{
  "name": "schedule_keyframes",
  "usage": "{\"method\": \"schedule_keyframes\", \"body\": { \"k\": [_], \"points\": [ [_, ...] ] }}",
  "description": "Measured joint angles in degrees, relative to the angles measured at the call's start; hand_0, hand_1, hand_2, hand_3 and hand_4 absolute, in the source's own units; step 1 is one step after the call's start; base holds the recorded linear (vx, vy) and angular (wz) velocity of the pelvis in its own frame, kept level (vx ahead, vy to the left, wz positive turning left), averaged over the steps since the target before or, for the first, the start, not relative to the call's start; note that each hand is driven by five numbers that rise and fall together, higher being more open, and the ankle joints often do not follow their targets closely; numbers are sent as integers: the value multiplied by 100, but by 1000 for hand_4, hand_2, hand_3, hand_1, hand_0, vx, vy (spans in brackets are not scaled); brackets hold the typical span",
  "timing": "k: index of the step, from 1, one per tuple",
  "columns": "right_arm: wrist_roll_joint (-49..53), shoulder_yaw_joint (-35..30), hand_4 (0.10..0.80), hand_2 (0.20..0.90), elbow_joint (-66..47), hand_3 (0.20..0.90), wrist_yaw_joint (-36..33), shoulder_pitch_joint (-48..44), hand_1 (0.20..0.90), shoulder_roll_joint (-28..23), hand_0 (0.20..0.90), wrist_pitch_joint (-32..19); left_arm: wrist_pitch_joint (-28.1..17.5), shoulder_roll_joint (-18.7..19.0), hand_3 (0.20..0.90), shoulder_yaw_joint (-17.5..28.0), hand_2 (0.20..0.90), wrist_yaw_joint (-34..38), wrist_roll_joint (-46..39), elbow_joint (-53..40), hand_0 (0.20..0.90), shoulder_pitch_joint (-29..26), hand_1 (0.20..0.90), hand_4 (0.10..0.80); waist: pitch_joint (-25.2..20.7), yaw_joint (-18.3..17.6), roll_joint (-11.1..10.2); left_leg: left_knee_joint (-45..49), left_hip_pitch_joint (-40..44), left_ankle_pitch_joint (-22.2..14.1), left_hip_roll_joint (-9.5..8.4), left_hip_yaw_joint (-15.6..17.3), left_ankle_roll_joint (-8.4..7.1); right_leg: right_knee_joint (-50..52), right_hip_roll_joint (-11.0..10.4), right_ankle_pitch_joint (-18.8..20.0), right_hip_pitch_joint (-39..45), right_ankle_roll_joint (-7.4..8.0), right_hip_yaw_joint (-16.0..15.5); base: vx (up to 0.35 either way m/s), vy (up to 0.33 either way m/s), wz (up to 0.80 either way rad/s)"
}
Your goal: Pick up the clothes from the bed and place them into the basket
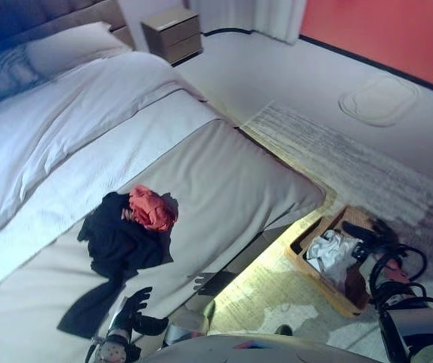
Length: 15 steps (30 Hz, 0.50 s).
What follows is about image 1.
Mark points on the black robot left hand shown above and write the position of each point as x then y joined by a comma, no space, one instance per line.
135,314

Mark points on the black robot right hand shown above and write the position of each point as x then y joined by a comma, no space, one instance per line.
363,244

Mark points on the white garment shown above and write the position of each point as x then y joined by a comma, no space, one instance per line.
333,257

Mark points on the black garment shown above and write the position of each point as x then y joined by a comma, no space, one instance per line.
121,246

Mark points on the orange garment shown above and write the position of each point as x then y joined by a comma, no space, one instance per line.
152,208

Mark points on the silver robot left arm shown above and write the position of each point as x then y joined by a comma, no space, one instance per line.
112,349

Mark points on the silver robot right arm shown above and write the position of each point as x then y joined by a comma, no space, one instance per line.
416,325

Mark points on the tan laundry basket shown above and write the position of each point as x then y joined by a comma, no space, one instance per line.
303,249

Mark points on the bed with white bedding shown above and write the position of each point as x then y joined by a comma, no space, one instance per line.
220,177

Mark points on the grey robot torso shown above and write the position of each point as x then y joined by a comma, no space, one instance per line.
220,351

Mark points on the grey striped rug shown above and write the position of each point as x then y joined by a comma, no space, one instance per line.
314,151

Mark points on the silver robot right leg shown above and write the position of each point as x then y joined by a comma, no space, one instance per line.
284,330

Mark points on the white oval floor mat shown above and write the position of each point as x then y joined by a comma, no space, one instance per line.
378,100

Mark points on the white textured blanket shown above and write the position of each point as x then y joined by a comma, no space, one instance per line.
99,159

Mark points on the white duvet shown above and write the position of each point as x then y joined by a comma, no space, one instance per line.
50,121

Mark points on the white curtain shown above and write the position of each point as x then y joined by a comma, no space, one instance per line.
246,15

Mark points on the patterned grey throw pillow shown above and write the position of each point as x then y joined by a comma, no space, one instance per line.
0,75

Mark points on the plain beige pillow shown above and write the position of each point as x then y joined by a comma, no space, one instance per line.
72,45

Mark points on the wooden nightstand with label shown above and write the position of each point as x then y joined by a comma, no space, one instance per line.
174,34

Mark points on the brown upholstered bed frame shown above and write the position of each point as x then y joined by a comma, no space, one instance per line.
50,15

